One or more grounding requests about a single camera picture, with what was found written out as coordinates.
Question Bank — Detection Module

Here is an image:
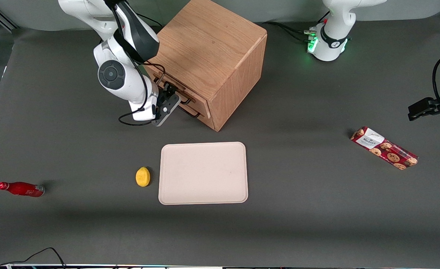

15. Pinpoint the black arm base cable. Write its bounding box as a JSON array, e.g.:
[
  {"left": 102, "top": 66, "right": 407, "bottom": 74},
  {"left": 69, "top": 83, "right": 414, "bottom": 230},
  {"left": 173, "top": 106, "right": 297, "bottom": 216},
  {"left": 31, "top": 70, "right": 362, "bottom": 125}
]
[
  {"left": 137, "top": 13, "right": 164, "bottom": 29},
  {"left": 262, "top": 11, "right": 331, "bottom": 42}
]

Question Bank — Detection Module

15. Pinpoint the beige rectangular tray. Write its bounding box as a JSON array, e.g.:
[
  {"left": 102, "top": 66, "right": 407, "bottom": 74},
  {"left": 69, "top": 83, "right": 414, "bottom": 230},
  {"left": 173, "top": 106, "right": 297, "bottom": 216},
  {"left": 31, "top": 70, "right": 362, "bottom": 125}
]
[{"left": 158, "top": 142, "right": 249, "bottom": 205}]

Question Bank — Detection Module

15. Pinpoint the yellow lemon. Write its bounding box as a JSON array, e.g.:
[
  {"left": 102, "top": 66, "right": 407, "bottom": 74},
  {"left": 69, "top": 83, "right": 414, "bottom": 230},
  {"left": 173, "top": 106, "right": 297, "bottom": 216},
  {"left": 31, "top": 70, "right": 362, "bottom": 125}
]
[{"left": 136, "top": 167, "right": 151, "bottom": 187}]

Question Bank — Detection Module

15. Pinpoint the red bottle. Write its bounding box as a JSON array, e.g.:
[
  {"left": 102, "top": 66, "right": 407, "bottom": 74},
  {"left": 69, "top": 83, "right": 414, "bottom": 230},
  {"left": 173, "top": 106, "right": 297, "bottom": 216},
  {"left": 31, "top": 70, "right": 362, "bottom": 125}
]
[{"left": 0, "top": 182, "right": 45, "bottom": 198}]

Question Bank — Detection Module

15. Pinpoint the red cookie box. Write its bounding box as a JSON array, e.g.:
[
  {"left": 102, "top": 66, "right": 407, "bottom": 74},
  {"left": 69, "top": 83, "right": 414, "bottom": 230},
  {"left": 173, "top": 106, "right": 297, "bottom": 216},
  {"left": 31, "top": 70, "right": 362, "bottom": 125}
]
[{"left": 350, "top": 126, "right": 419, "bottom": 171}]

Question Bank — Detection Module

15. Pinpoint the black right arm base cable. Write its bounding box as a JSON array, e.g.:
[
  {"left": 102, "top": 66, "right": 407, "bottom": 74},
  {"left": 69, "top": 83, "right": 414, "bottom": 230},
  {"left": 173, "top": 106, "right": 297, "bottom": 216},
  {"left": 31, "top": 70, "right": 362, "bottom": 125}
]
[{"left": 137, "top": 13, "right": 164, "bottom": 29}]

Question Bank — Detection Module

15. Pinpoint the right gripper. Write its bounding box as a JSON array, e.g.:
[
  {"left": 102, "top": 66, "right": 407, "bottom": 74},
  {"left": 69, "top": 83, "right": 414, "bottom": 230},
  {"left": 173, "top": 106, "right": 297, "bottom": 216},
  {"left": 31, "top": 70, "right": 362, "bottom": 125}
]
[{"left": 129, "top": 83, "right": 181, "bottom": 127}]

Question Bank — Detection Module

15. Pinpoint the black left arm base cable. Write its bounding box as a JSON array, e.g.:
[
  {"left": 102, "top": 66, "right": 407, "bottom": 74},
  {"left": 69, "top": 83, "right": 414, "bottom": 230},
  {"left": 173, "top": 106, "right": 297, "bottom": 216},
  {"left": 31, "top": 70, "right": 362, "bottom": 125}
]
[{"left": 262, "top": 11, "right": 331, "bottom": 42}]

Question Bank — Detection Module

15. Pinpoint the aluminium frame rail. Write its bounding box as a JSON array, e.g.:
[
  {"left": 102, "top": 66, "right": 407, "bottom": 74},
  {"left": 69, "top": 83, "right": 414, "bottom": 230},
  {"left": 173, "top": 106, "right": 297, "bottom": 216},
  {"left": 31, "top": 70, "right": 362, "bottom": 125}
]
[{"left": 0, "top": 7, "right": 19, "bottom": 33}]

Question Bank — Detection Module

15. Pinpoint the oak wooden drawer cabinet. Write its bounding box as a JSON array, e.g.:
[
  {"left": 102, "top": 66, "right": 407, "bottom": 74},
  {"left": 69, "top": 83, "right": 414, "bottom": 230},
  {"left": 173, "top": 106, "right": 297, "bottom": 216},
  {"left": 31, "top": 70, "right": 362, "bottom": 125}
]
[{"left": 142, "top": 0, "right": 268, "bottom": 132}]

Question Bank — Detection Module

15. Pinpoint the black thin table-edge cable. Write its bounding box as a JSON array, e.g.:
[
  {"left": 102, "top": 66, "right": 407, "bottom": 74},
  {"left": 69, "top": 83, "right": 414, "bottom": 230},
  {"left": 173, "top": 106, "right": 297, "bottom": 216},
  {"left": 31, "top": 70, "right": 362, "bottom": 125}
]
[{"left": 0, "top": 247, "right": 66, "bottom": 268}]

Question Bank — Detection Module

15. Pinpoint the black right arm wrist cable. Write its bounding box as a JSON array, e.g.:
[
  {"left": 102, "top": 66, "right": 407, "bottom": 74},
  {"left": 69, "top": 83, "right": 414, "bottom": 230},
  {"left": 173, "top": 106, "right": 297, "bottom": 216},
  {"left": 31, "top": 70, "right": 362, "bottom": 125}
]
[{"left": 106, "top": 0, "right": 167, "bottom": 127}]

